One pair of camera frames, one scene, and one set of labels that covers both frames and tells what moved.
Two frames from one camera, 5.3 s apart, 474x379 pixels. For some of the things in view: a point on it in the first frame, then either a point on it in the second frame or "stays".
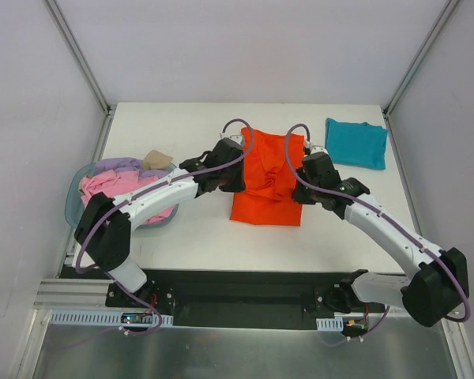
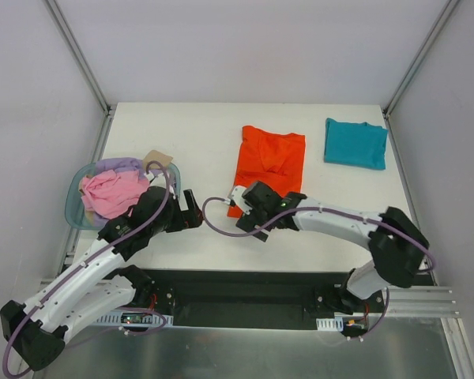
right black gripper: [304, 193] → [251, 214]
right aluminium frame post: [419, 58] stays
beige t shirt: [155, 160] stays
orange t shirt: [271, 161] stays
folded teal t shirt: [358, 144] stays
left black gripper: [232, 180] → [186, 215]
